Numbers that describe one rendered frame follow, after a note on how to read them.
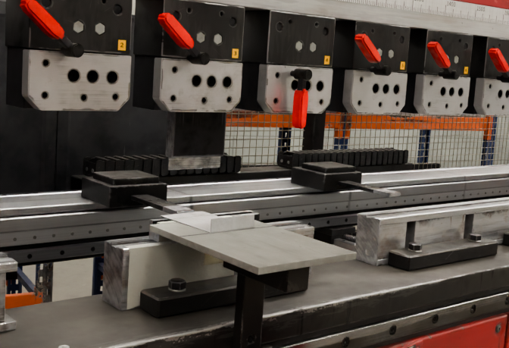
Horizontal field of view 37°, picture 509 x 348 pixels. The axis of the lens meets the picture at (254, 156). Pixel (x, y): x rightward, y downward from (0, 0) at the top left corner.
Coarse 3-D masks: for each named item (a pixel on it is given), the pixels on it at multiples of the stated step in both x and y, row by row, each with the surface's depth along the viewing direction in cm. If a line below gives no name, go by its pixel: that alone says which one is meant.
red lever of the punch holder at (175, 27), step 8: (160, 16) 107; (168, 16) 106; (168, 24) 107; (176, 24) 107; (168, 32) 108; (176, 32) 108; (184, 32) 108; (176, 40) 109; (184, 40) 109; (192, 40) 110; (184, 48) 110; (192, 48) 110; (192, 56) 112; (200, 56) 110; (208, 56) 111
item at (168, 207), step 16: (96, 176) 140; (112, 176) 138; (128, 176) 139; (144, 176) 140; (96, 192) 138; (112, 192) 134; (128, 192) 136; (144, 192) 139; (160, 192) 141; (160, 208) 130; (176, 208) 128
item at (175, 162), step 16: (176, 112) 118; (192, 112) 120; (208, 112) 122; (224, 112) 124; (176, 128) 118; (192, 128) 120; (208, 128) 122; (224, 128) 124; (176, 144) 119; (192, 144) 121; (208, 144) 123; (224, 144) 125; (176, 160) 120; (192, 160) 122; (208, 160) 124
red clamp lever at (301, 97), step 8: (296, 72) 125; (304, 72) 124; (304, 80) 125; (304, 88) 125; (296, 96) 125; (304, 96) 125; (296, 104) 125; (304, 104) 125; (296, 112) 125; (304, 112) 125; (296, 120) 126; (304, 120) 126
